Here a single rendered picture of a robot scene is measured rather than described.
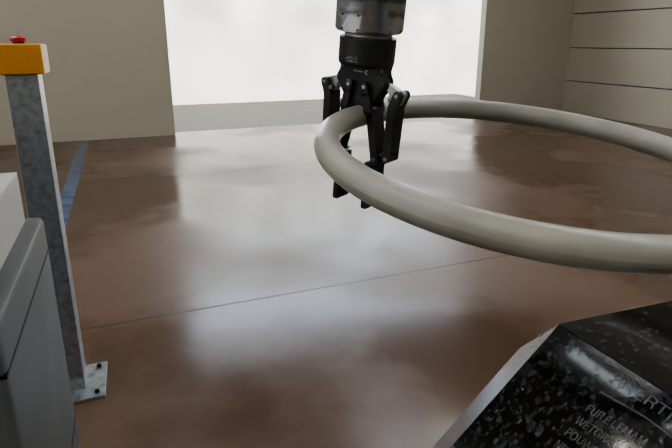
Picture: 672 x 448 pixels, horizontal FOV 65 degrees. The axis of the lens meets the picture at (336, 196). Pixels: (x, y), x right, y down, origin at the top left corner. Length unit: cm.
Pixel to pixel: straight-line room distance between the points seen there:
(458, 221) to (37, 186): 145
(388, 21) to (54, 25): 610
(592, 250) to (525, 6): 834
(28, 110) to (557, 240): 149
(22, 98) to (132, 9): 502
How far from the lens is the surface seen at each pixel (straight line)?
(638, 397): 51
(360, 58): 69
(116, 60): 664
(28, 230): 97
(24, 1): 670
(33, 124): 170
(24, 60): 166
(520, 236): 42
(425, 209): 43
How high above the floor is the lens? 109
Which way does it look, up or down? 16 degrees down
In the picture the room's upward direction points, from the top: straight up
